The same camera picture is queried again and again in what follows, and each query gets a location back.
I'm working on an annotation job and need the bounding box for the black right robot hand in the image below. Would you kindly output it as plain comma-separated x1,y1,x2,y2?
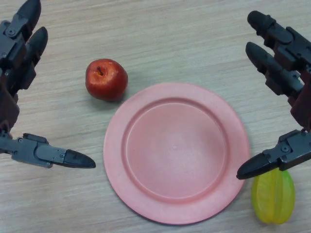
237,10,311,180

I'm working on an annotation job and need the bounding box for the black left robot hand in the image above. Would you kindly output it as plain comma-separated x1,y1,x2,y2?
0,0,96,169

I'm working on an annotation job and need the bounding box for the red apple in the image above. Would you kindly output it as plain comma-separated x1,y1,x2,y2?
85,58,129,102

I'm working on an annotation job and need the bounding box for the pink round plate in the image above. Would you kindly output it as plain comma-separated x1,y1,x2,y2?
103,82,251,225

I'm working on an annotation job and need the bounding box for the yellow green starfruit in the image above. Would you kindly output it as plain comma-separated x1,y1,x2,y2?
251,167,296,225

